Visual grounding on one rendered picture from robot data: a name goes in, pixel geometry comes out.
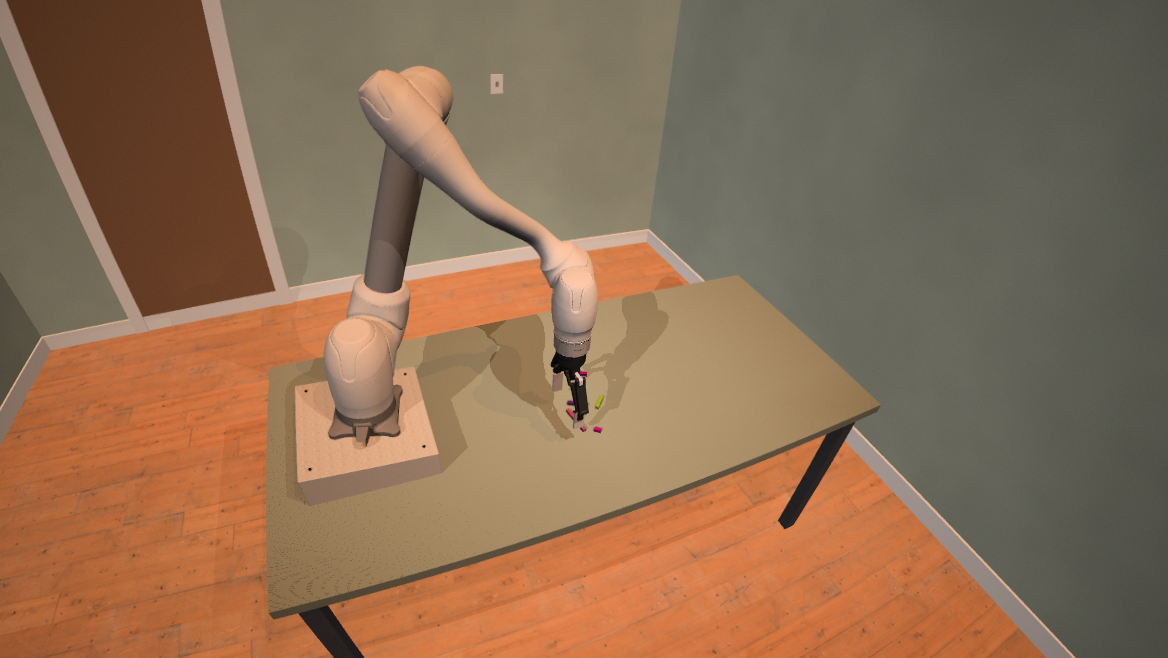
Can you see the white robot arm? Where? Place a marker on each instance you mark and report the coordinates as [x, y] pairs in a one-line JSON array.
[[405, 109]]

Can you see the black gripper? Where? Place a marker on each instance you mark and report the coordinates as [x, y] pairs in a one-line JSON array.
[[561, 363]]

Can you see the pink rod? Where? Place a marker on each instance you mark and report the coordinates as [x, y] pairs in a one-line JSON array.
[[571, 414]]

